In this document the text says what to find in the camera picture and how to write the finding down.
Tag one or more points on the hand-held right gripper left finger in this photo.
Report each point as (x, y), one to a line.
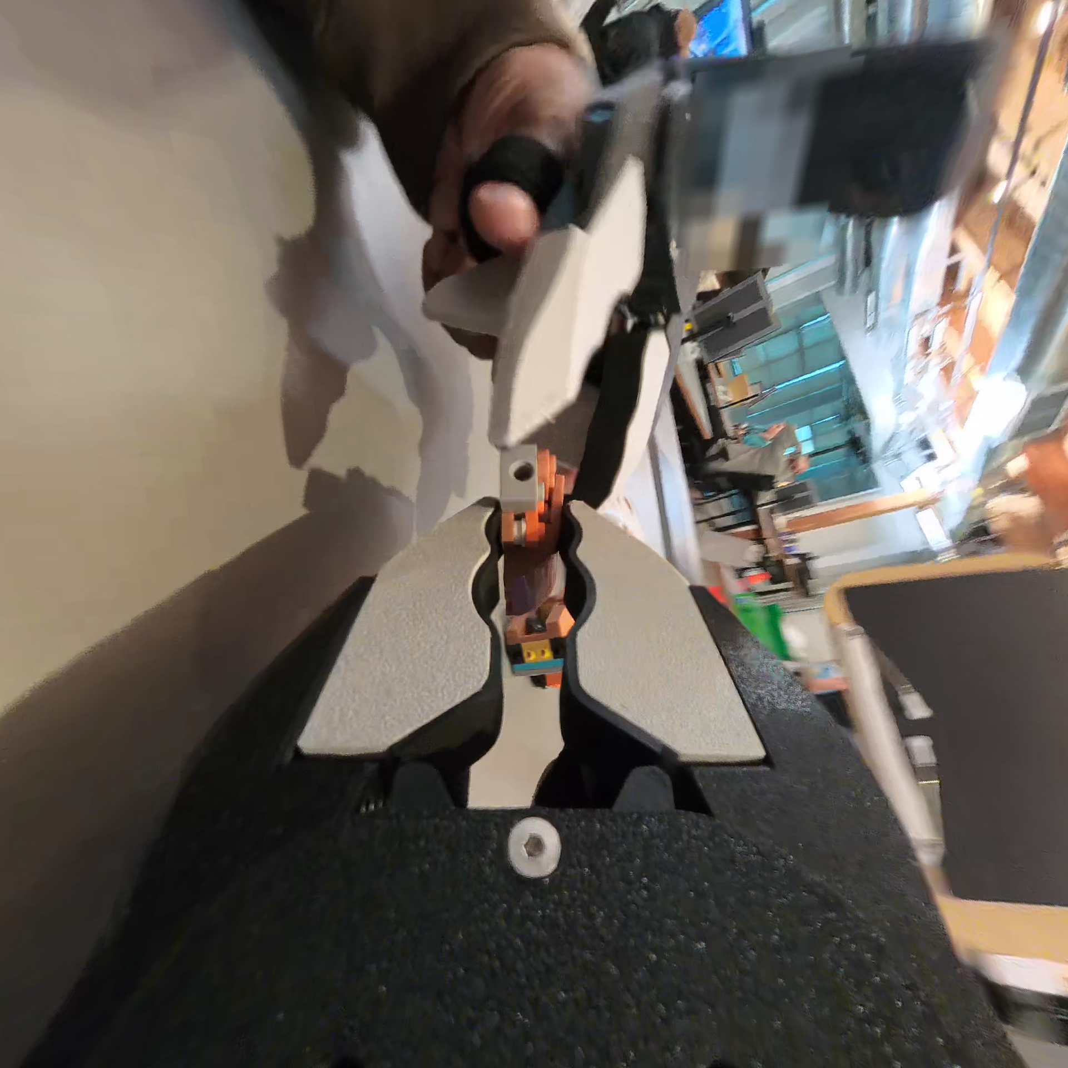
(400, 659)

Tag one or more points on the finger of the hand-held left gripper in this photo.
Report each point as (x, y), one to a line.
(559, 334)
(622, 417)

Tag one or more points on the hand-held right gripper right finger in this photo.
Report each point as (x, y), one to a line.
(659, 659)

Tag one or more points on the brown grey brick assembly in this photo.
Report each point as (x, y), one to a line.
(519, 480)

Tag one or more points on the person's left forearm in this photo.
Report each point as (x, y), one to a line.
(400, 50)

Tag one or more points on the person's left hand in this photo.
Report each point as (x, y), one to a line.
(517, 100)

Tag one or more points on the colourful striped brick model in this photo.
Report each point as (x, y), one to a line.
(538, 655)

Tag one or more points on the dark panel with plywood edge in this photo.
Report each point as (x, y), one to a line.
(984, 709)

